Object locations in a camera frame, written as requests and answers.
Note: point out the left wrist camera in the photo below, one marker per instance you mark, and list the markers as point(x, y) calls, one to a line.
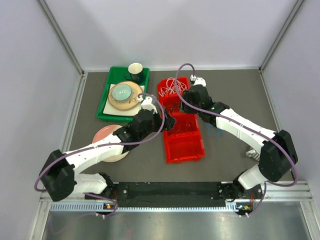
point(147, 103)

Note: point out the dark green cup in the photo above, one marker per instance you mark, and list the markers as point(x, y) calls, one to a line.
point(135, 73)

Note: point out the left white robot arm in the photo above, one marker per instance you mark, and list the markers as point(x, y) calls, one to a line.
point(62, 174)

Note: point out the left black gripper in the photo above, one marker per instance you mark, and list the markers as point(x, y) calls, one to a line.
point(169, 122)

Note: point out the white square board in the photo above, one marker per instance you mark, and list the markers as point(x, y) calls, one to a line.
point(110, 110)

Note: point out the teal bowl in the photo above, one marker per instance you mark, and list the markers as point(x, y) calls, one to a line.
point(121, 92)

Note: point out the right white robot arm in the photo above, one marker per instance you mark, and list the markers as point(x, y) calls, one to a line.
point(276, 150)

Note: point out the beige floral plate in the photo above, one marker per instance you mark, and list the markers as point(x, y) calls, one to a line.
point(104, 132)

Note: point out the silver finned heat sink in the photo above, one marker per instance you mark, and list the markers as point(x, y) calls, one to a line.
point(252, 153)

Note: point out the grey slotted cable duct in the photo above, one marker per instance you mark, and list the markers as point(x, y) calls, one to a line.
point(103, 207)

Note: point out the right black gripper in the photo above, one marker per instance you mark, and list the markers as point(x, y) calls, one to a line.
point(186, 95)

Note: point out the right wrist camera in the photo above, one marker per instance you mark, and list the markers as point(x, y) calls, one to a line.
point(195, 80)

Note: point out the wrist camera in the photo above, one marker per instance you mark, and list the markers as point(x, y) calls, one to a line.
point(195, 80)
point(147, 103)

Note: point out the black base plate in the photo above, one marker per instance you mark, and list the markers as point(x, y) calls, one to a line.
point(179, 194)

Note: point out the green plastic tray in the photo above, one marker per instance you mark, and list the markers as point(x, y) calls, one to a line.
point(116, 75)

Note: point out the red compartment bin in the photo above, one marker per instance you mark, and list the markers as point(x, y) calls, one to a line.
point(184, 142)

